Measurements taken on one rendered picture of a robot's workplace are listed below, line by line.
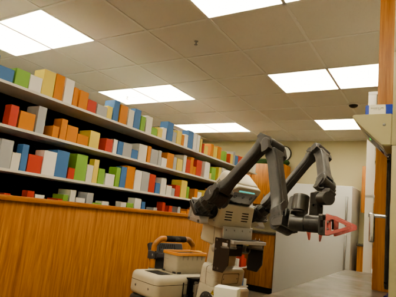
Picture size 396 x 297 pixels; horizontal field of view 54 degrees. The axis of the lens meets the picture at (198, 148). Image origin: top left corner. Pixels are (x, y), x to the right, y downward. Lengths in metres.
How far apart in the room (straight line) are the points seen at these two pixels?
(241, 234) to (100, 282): 1.33
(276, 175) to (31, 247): 1.62
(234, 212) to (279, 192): 0.61
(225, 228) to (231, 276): 0.26
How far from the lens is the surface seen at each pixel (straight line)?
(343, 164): 7.05
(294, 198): 1.40
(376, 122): 1.33
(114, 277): 3.16
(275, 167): 1.56
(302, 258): 6.42
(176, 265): 2.25
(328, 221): 1.30
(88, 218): 2.87
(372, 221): 1.33
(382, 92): 1.75
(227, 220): 2.04
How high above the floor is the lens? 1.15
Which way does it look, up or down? 10 degrees up
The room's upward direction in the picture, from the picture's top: 6 degrees clockwise
